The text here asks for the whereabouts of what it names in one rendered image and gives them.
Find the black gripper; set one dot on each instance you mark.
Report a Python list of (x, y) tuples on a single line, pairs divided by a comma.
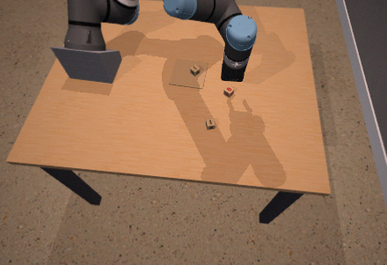
[(233, 71)]

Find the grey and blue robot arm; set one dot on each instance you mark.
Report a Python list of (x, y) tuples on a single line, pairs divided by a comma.
[(238, 31)]

